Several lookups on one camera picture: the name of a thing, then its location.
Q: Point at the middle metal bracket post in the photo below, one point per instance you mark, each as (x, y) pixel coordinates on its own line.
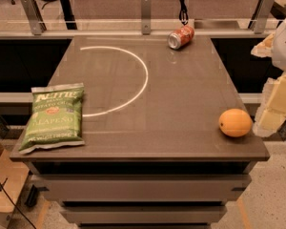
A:
(146, 16)

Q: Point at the right metal bracket post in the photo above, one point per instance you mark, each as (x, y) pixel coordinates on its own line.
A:
(262, 15)

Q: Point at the orange soda can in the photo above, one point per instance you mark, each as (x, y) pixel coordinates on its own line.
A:
(180, 37)

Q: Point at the left metal bracket post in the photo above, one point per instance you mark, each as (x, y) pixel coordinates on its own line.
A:
(34, 16)

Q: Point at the orange fruit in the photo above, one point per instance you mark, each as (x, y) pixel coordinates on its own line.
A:
(235, 123)

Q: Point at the metal bracket post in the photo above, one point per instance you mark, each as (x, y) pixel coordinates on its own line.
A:
(34, 16)
(146, 16)
(262, 15)

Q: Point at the grey table cabinet with drawers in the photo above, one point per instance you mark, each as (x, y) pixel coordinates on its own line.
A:
(153, 155)

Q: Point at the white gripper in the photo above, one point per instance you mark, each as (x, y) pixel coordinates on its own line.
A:
(285, 47)

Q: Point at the green jalapeno chip bag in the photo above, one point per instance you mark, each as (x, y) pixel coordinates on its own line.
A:
(56, 117)

